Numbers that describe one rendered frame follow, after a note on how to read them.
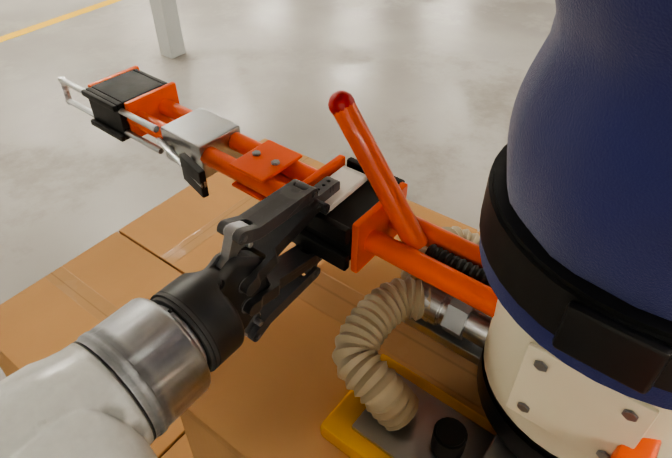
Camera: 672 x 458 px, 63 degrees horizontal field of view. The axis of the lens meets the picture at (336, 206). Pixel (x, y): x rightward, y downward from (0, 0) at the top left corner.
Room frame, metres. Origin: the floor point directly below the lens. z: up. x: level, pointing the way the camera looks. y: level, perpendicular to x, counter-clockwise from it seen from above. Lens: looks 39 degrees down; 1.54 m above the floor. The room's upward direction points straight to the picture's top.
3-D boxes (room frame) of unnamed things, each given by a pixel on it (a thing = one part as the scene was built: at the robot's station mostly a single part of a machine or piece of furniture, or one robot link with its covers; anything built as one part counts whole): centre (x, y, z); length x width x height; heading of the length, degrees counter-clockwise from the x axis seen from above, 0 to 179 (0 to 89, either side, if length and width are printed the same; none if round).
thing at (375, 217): (0.42, -0.01, 1.20); 0.10 x 0.08 x 0.06; 142
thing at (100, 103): (0.56, 0.25, 1.20); 0.31 x 0.03 x 0.05; 52
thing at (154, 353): (0.24, 0.14, 1.20); 0.09 x 0.06 x 0.09; 53
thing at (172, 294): (0.30, 0.09, 1.20); 0.09 x 0.07 x 0.08; 143
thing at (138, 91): (0.64, 0.26, 1.20); 0.08 x 0.07 x 0.05; 52
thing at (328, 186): (0.40, 0.02, 1.24); 0.05 x 0.01 x 0.03; 143
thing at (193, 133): (0.55, 0.16, 1.19); 0.07 x 0.07 x 0.04; 52
